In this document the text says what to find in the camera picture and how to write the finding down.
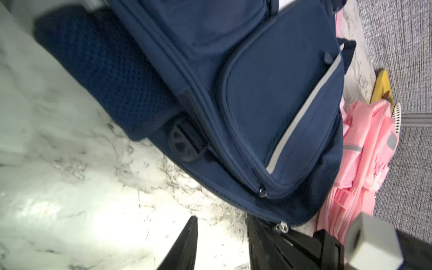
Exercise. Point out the yellow tray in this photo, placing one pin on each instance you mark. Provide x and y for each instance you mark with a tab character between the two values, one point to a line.
382	89

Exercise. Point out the white dotted bowl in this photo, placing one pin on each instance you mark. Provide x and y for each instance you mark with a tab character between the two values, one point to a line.
397	116

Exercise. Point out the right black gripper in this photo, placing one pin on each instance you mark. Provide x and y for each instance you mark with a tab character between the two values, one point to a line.
373	244

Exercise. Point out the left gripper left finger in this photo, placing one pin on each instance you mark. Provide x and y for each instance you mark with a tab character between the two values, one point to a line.
182	255

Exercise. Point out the pink backpack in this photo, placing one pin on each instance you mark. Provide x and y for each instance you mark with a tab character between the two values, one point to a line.
370	141

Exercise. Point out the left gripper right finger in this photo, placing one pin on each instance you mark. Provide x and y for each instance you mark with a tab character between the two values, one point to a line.
268	250

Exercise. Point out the navy blue backpack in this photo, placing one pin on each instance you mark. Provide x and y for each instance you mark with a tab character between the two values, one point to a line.
242	95

